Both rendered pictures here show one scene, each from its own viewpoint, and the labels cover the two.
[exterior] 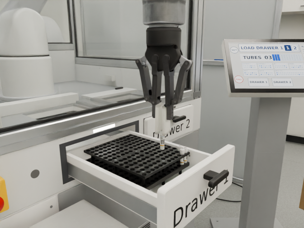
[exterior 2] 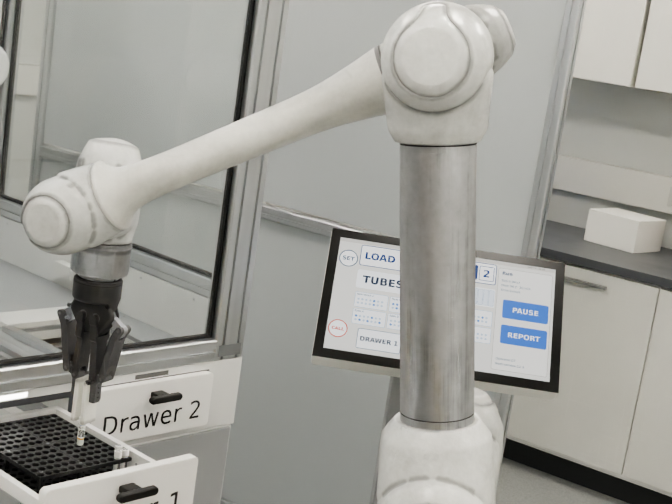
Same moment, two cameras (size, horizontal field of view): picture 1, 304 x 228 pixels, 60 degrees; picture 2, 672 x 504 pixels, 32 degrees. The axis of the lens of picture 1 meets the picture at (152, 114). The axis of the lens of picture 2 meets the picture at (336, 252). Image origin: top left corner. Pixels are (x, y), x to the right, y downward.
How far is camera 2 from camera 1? 133 cm
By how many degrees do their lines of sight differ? 4
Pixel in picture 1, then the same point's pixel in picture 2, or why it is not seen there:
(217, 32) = not seen: hidden behind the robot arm
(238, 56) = (352, 275)
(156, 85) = (80, 351)
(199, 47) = (242, 255)
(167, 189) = (51, 489)
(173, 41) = (104, 300)
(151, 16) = (77, 265)
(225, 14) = not seen: hidden behind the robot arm
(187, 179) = (86, 485)
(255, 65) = (384, 301)
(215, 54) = (394, 223)
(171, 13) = (102, 267)
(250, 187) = not seen: outside the picture
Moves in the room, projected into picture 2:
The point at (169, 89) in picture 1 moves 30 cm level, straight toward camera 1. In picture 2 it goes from (95, 361) to (25, 423)
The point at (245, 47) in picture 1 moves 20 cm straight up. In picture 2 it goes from (376, 256) to (390, 166)
